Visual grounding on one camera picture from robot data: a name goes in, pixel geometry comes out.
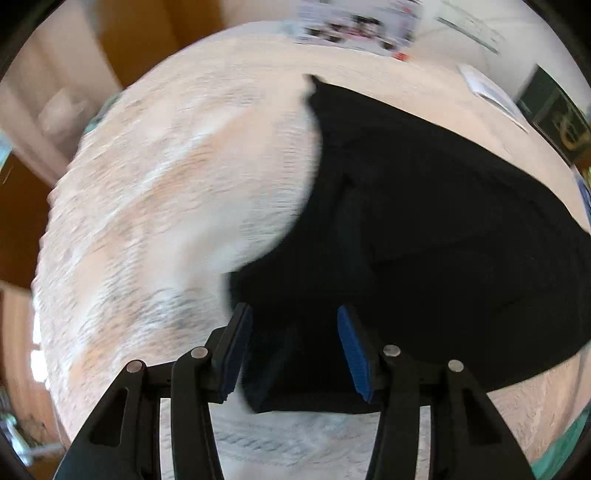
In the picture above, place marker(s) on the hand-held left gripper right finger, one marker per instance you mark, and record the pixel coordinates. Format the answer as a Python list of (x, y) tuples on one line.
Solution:
[(355, 355)]

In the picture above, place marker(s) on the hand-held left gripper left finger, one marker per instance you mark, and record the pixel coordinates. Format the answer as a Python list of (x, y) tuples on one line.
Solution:
[(235, 350)]

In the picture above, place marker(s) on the black t-shirt with red print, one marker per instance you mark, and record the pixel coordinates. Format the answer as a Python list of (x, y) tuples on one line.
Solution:
[(438, 207)]

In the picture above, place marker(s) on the white lace tablecloth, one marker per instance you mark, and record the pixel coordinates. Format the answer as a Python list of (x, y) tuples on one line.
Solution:
[(161, 207)]

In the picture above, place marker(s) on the teal underlay cloth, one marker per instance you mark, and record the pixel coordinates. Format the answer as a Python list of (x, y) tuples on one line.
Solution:
[(565, 450)]

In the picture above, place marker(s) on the white paper sheet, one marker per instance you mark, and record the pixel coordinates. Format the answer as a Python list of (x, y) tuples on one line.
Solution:
[(491, 90)]

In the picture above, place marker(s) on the kettle set cardboard box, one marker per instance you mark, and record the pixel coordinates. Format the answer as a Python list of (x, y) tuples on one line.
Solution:
[(360, 25)]

